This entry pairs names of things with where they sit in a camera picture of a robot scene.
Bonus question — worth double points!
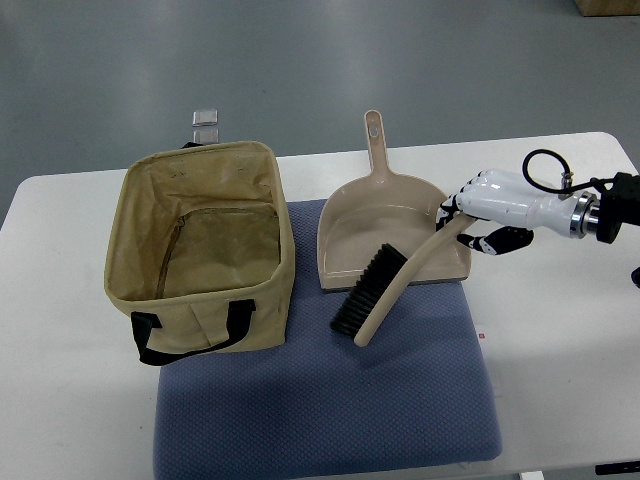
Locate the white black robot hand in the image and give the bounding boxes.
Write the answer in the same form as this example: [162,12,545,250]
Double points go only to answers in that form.
[436,169,599,255]

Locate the beige brush black bristles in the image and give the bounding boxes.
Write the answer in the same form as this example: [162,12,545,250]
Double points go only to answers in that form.
[330,214,475,347]

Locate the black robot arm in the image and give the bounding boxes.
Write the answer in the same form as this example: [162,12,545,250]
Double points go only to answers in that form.
[587,172,639,244]

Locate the yellow fabric bag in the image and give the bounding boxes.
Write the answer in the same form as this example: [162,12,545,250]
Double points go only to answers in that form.
[104,141,295,366]

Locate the beige plastic dustpan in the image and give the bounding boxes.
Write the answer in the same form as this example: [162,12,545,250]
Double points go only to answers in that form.
[317,110,447,290]

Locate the cardboard box corner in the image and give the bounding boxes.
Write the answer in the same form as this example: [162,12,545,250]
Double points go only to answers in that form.
[574,0,640,17]

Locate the blue cushion mat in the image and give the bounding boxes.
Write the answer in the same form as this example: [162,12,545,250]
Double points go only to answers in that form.
[154,200,502,479]

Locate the lower metal floor plate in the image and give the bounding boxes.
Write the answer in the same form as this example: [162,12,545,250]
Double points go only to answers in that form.
[193,127,219,145]

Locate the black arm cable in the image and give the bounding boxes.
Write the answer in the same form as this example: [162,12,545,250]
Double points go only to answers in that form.
[522,148,616,193]

